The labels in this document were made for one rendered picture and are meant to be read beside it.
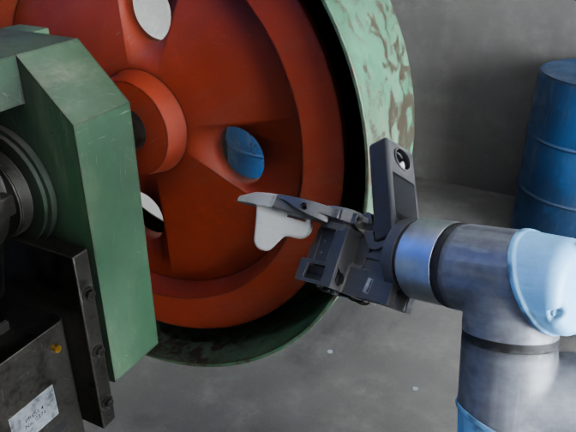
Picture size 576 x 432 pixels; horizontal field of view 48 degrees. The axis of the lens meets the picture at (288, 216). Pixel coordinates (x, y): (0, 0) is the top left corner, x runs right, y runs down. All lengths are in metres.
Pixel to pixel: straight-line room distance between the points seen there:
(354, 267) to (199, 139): 0.44
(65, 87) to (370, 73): 0.36
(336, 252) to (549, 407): 0.23
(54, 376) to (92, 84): 0.38
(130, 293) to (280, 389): 1.61
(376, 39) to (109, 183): 0.37
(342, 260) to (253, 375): 1.92
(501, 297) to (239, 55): 0.54
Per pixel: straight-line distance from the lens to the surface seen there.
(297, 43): 0.82
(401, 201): 0.63
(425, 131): 4.05
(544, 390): 0.54
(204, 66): 0.95
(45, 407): 0.92
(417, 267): 0.55
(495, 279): 0.51
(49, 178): 0.81
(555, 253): 0.50
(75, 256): 0.81
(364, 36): 0.80
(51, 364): 0.90
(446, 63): 3.90
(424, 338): 2.74
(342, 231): 0.62
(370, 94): 0.78
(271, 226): 0.66
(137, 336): 0.94
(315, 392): 2.45
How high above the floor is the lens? 1.67
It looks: 28 degrees down
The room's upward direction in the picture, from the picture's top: straight up
